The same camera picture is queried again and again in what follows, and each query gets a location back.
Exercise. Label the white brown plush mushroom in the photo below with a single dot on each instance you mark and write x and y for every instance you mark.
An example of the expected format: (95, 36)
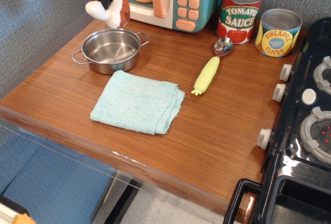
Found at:
(116, 16)

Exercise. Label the small steel pot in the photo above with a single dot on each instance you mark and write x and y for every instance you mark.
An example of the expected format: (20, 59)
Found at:
(109, 50)

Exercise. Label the light blue cloth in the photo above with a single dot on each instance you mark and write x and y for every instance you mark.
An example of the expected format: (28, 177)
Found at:
(138, 104)

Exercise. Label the tomato sauce can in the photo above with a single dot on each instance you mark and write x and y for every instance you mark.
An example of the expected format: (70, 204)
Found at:
(237, 19)

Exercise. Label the pineapple slices can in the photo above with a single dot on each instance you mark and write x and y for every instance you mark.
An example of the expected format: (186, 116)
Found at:
(278, 32)

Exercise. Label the orange black object at corner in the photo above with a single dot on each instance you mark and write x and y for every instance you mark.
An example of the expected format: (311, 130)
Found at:
(12, 212)

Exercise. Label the black toy stove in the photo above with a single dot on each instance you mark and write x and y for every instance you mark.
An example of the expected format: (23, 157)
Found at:
(295, 185)

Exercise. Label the spoon with yellow handle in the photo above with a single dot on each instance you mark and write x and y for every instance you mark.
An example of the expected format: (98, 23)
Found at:
(222, 47)

